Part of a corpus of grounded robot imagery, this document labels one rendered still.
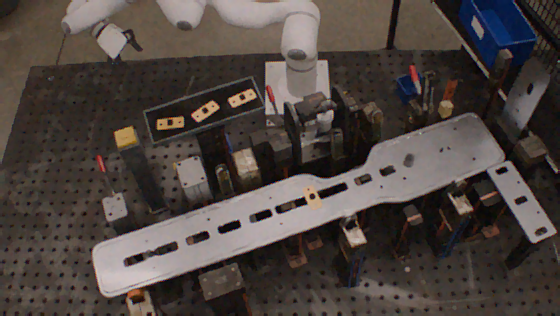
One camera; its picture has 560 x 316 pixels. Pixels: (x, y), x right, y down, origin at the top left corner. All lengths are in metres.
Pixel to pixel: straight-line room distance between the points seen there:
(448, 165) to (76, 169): 1.44
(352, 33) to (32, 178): 2.16
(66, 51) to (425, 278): 2.76
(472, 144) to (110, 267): 1.24
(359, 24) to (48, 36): 2.09
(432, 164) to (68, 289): 1.35
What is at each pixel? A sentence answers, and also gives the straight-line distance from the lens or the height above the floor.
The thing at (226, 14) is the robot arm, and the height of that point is 1.25.
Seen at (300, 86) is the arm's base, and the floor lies 0.88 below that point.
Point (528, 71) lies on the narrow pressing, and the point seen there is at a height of 1.28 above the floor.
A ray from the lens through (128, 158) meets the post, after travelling 1.80.
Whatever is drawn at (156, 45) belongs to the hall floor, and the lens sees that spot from 3.66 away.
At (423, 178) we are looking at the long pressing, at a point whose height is 1.00.
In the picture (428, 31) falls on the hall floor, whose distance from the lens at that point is 3.69.
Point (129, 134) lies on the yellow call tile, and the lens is 1.76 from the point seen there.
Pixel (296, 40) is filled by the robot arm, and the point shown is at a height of 1.20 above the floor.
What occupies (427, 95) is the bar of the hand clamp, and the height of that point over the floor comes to 1.12.
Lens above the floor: 2.54
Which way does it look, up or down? 58 degrees down
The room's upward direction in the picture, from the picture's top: 4 degrees counter-clockwise
